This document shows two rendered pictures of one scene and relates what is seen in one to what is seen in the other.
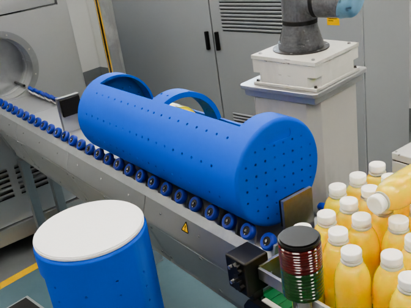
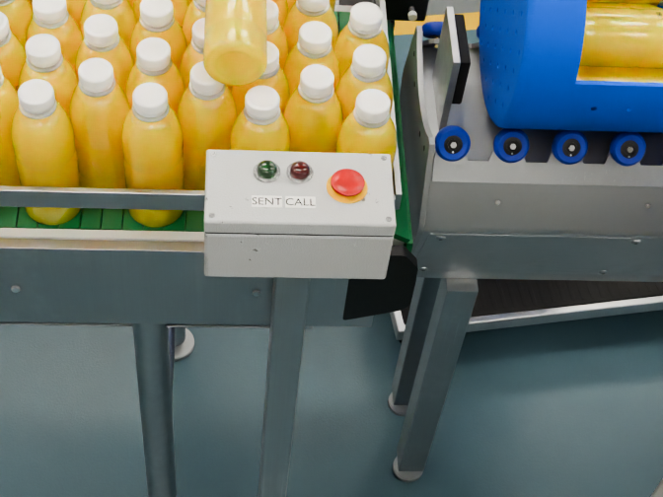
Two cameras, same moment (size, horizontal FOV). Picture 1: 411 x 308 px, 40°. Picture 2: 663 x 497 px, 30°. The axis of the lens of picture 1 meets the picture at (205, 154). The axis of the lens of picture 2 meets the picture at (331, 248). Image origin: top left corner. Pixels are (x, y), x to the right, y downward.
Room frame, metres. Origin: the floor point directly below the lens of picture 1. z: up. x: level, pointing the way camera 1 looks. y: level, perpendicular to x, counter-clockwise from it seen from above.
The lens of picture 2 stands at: (1.62, -1.29, 2.11)
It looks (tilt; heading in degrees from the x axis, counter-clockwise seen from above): 53 degrees down; 116
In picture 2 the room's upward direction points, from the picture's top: 8 degrees clockwise
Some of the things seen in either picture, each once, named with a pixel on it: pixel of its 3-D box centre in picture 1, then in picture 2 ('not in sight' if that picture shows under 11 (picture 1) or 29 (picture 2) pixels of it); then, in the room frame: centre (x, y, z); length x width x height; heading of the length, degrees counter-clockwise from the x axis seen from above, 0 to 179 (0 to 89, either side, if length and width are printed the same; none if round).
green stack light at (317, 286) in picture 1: (302, 277); not in sight; (0.70, -0.12, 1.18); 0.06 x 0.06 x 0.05
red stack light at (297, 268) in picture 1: (299, 252); not in sight; (0.70, -0.12, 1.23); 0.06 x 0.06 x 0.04
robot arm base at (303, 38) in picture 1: (300, 33); not in sight; (1.87, -0.37, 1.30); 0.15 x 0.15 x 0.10
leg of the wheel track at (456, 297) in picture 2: not in sight; (431, 385); (1.32, -0.22, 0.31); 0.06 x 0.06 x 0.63; 34
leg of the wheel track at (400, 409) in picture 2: not in sight; (424, 316); (1.24, -0.11, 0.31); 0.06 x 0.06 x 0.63; 34
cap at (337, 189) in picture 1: (337, 189); (366, 17); (1.14, -0.29, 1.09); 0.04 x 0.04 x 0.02
